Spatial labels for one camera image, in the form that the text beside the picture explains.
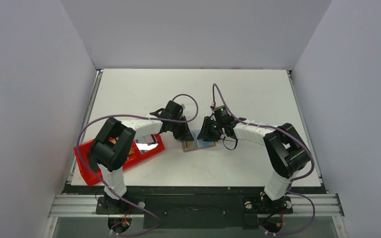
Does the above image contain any tan leather card holder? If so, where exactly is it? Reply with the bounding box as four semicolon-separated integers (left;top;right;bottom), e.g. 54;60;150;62
182;129;216;153

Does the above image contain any red three-compartment bin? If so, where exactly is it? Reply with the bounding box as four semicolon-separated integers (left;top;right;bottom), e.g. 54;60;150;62
73;134;165;186

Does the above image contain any silver mirrored card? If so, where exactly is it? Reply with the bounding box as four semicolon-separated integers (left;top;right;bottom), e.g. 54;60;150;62
135;134;159;154

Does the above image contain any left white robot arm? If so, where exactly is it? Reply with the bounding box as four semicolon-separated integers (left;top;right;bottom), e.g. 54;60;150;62
90;100;194;200

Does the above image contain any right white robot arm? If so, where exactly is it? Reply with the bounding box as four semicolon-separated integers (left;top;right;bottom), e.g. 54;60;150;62
198;106;312;201

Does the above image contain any gold cards stack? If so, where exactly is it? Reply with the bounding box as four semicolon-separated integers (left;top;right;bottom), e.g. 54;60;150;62
109;137;134;157

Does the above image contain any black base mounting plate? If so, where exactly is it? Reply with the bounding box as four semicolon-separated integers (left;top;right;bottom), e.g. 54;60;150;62
51;185;325;231

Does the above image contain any aluminium frame rail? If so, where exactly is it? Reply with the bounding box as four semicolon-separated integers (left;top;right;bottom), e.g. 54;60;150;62
43;190;348;238

